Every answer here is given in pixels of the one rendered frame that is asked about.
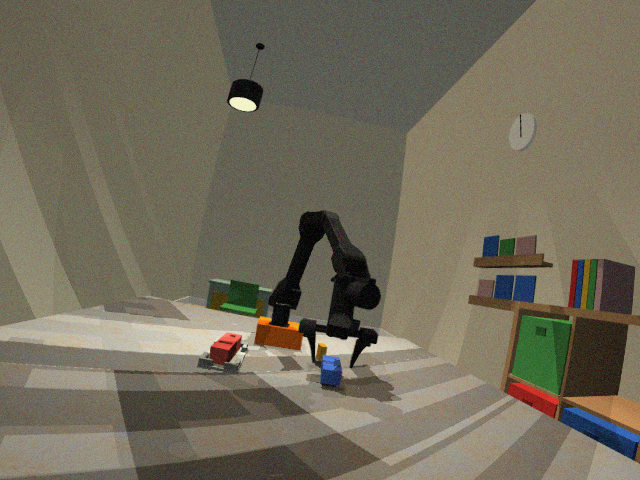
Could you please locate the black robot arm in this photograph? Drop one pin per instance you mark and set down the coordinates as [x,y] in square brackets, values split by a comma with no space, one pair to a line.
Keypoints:
[352,283]

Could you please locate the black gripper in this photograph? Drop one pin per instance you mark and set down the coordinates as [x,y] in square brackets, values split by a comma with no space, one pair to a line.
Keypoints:
[366,336]

